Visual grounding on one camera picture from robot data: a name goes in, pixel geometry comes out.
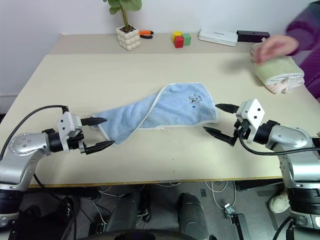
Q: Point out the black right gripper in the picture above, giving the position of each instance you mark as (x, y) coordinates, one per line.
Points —
(242, 130)

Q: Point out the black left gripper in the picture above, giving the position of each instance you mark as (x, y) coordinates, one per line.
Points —
(75, 142)

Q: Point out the blue cloth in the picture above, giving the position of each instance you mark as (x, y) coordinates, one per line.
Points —
(175, 110)

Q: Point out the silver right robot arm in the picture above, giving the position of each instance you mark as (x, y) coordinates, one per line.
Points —
(295, 140)

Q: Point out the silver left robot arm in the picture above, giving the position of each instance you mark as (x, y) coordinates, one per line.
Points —
(22, 155)

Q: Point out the purple sleeved person forearm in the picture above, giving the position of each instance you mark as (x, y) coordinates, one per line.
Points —
(307, 25)

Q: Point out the folded green towel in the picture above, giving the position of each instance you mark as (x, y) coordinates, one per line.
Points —
(277, 68)

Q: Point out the folded beige towel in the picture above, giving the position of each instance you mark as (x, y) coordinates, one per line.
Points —
(255, 51)

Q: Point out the person's bare hand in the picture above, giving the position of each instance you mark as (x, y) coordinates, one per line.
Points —
(277, 46)

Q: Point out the small black tag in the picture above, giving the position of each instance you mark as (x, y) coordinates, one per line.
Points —
(203, 192)

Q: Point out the dark rounded robot leg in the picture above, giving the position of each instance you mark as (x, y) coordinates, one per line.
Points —
(127, 210)
(192, 212)

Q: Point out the flat white box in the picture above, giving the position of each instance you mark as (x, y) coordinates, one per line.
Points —
(217, 36)

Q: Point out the green cube block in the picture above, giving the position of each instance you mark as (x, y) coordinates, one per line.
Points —
(187, 39)

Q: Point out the long black box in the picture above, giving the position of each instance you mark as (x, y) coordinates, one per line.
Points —
(252, 35)

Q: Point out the red cube block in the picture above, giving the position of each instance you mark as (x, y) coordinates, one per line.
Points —
(179, 42)

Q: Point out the white sneaker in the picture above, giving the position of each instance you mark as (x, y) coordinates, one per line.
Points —
(278, 201)

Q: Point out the yellow cube block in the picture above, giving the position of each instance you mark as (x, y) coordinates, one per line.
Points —
(177, 34)

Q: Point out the white bubble plant pot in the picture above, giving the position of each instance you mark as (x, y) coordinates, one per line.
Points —
(128, 38)

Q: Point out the person's purple garment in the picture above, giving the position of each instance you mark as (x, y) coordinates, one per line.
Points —
(312, 72)

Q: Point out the black table foot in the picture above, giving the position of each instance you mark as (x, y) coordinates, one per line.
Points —
(238, 226)

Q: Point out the orange black marker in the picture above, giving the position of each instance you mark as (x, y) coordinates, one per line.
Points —
(146, 33)

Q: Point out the green leafy plant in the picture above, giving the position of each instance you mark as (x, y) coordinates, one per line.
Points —
(125, 7)

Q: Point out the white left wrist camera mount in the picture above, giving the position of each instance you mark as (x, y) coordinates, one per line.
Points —
(66, 122)

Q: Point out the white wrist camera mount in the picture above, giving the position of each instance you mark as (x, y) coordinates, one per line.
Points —
(255, 112)
(66, 122)

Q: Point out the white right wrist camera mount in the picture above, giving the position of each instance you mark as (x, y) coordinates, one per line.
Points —
(255, 112)

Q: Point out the metal caster bracket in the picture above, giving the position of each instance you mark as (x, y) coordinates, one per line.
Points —
(229, 210)

